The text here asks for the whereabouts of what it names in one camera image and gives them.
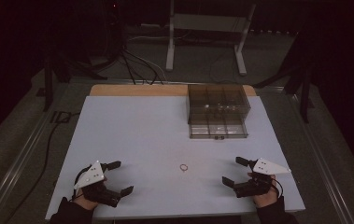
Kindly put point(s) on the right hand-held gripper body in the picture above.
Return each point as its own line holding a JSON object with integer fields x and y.
{"x": 269, "y": 168}

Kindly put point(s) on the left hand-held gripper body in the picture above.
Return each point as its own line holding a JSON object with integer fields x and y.
{"x": 91, "y": 176}

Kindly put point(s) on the person's right hand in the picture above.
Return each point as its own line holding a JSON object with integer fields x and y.
{"x": 266, "y": 199}

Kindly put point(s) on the clear smoky drawer box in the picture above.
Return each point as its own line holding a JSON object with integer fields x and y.
{"x": 218, "y": 99}

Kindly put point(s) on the white metal stand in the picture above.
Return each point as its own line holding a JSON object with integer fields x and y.
{"x": 207, "y": 23}

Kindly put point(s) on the aluminium floor rail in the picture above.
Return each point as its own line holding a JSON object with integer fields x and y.
{"x": 324, "y": 161}
{"x": 16, "y": 165}

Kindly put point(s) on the person's left hand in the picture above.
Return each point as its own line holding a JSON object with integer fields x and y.
{"x": 86, "y": 203}

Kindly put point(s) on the clear divided drawer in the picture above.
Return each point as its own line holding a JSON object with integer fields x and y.
{"x": 217, "y": 130}

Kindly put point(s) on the pink rubber band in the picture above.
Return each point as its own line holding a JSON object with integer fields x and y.
{"x": 183, "y": 167}

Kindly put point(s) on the black metal stand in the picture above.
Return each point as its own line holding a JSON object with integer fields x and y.
{"x": 48, "y": 84}
{"x": 304, "y": 90}

